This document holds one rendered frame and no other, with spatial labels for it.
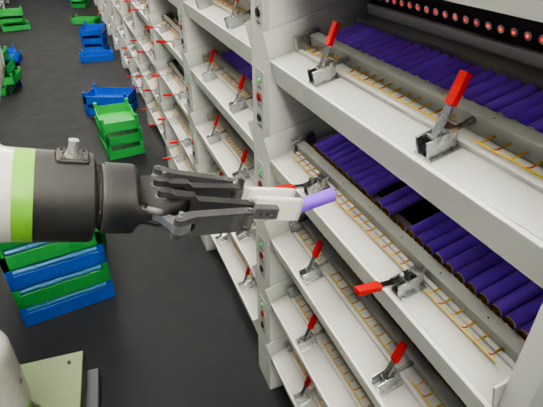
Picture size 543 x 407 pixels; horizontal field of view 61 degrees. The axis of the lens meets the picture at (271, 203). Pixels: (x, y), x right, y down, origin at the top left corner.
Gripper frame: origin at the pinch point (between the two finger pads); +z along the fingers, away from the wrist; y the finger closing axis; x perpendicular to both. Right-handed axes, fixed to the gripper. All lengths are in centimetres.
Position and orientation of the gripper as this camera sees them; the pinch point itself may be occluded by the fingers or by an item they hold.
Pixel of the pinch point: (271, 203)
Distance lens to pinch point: 56.7
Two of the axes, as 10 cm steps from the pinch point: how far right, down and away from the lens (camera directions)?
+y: -3.7, -5.0, 7.8
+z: 8.9, 0.3, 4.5
